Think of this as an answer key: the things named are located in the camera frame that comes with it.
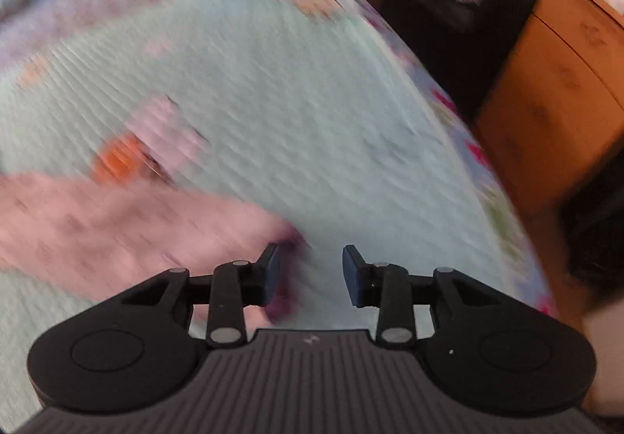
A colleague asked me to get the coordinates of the green quilted bee blanket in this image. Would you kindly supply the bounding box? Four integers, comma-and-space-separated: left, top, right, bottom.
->
0, 0, 551, 434

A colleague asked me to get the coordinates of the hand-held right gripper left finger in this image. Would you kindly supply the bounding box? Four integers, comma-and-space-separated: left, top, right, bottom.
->
122, 243, 282, 349

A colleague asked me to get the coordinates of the wooden desk with drawers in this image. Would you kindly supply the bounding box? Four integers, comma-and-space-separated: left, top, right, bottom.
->
475, 0, 624, 215

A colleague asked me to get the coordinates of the pink printed pajama top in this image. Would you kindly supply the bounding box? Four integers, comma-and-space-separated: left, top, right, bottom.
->
0, 171, 313, 322

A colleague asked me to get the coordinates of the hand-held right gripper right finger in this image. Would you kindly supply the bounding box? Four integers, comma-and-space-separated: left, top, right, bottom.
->
342, 244, 500, 349

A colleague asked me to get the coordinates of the black sofa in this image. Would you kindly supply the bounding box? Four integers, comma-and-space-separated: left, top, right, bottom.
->
380, 0, 537, 118

